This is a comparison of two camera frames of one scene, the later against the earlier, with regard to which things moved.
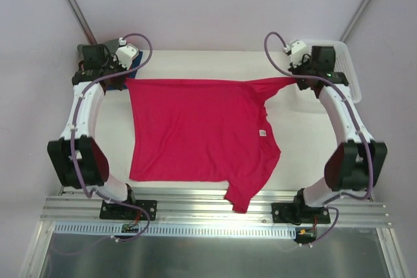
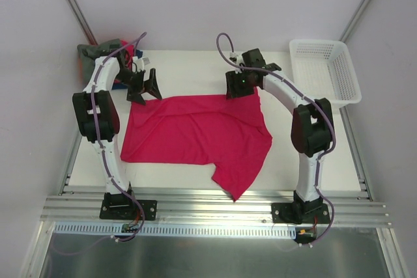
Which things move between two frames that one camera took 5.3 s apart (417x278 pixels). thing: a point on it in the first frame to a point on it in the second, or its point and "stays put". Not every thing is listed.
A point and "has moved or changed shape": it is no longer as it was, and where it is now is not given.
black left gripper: (116, 82) to (140, 83)
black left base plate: (118, 211) stays put
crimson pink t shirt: (203, 129) has moved or changed shape
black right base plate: (290, 212) stays put
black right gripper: (303, 83) to (235, 86)
